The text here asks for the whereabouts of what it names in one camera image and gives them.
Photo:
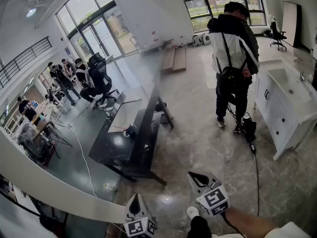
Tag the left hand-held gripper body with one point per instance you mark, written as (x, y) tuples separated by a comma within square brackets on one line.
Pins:
[(138, 228)]

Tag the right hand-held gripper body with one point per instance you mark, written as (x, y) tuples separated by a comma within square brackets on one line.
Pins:
[(214, 200)]

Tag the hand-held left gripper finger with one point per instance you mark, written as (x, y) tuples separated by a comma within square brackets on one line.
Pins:
[(127, 209), (145, 210)]

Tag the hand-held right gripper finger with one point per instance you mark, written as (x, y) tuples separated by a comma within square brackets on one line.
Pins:
[(213, 180), (193, 186)]

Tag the white ceramic mug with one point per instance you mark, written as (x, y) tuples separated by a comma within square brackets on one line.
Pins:
[(129, 132)]

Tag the person's right forearm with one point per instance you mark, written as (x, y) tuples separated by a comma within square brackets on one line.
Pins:
[(247, 219)]

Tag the person's white shoe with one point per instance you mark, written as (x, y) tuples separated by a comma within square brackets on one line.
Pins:
[(192, 212)]

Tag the person's black trouser leg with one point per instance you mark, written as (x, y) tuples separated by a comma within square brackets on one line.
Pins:
[(200, 228)]

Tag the black power pack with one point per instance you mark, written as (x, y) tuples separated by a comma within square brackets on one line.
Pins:
[(248, 129)]

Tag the black stone sink counter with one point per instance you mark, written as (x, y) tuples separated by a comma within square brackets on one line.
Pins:
[(119, 147)]

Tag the grey trash bin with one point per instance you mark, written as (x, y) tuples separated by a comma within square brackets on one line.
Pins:
[(162, 113)]

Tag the person's white sleeve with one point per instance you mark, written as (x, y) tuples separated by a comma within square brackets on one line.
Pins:
[(289, 232)]

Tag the white curved reception desk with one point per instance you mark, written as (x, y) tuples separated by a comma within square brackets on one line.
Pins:
[(49, 182)]

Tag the white vanity cabinet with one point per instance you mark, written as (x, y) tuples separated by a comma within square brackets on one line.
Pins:
[(275, 113)]

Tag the black sling bag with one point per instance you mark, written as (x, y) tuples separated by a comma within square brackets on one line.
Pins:
[(231, 76)]

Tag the long wooden work table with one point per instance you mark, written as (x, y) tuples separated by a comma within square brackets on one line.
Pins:
[(42, 118)]

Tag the wooden step platform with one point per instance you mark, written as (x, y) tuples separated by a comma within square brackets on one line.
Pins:
[(178, 58)]

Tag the chrome vanity faucet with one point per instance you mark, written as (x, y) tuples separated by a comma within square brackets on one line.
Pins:
[(301, 76)]

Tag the black mesh office chair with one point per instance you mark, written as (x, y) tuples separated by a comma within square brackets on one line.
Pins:
[(99, 76)]

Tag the white wheeled device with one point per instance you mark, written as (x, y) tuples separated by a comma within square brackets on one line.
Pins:
[(196, 40), (206, 38)]

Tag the red and white floor sign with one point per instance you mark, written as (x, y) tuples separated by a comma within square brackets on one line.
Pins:
[(178, 41)]

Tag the metal platform trolley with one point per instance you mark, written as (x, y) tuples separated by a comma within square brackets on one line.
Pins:
[(148, 49)]

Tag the large white box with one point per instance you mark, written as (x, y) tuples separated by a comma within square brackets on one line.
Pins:
[(154, 27)]

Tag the glass double door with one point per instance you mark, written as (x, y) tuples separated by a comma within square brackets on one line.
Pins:
[(99, 38)]

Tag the large black framed window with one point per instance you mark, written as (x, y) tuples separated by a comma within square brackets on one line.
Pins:
[(198, 6)]

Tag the white leaning board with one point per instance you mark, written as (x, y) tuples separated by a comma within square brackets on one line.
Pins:
[(288, 21)]

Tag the black balcony railing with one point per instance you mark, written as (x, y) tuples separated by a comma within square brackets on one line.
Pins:
[(32, 49)]

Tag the round ceiling lamp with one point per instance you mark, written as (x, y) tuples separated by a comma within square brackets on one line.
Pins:
[(31, 12)]

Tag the red frame cart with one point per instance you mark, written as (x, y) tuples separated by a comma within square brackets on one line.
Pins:
[(48, 155)]

